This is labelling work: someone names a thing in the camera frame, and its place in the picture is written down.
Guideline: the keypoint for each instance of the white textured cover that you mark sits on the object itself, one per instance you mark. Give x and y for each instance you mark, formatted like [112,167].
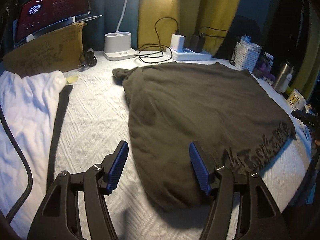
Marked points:
[95,110]

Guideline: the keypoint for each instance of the stainless steel tumbler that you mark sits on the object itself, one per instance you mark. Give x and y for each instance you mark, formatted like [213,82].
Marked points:
[282,77]

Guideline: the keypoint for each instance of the crumpled plastic bag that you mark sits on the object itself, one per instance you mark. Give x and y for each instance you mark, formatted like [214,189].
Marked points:
[250,43]

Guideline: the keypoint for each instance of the cardboard box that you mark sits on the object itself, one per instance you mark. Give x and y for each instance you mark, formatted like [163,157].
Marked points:
[50,55]

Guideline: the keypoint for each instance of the brown t-shirt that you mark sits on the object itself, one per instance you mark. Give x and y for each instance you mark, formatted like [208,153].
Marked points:
[200,105]

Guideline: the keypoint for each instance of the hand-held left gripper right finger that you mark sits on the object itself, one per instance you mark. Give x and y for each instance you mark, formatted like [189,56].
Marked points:
[200,167]

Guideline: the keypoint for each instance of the white charger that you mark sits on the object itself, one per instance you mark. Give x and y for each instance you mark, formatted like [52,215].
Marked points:
[177,42]

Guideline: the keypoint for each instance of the dark pleated curtain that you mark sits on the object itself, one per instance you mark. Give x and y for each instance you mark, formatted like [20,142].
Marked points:
[100,0]

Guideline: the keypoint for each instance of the white plastic basket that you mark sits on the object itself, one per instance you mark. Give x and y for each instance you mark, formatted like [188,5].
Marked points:
[246,55]

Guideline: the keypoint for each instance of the purple plush toy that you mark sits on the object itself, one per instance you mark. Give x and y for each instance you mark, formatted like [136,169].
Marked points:
[265,67]

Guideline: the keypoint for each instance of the white printed mug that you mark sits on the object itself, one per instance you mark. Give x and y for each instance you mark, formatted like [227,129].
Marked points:
[293,98]

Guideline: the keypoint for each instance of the white desk lamp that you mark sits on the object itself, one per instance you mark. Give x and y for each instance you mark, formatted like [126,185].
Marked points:
[117,45]

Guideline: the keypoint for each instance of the white power strip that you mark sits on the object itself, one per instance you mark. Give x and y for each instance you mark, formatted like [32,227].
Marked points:
[192,55]

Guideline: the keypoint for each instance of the black charger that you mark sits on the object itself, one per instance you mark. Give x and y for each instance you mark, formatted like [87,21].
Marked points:
[197,43]

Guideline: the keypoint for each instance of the white garment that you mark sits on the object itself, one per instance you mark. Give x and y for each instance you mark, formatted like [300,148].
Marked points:
[25,100]

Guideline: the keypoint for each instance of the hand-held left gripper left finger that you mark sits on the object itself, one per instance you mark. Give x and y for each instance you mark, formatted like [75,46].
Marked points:
[117,165]

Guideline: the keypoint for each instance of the small yellow object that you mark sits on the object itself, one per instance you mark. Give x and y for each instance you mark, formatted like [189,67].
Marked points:
[72,79]

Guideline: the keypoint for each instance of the tablet with red screen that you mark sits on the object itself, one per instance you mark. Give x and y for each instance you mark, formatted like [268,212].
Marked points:
[55,5]

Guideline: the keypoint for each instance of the yellow curtain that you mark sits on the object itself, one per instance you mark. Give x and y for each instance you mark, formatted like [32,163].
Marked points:
[305,75]
[200,5]

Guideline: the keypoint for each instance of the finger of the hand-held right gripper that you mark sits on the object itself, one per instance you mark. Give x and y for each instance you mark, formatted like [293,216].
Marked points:
[307,120]

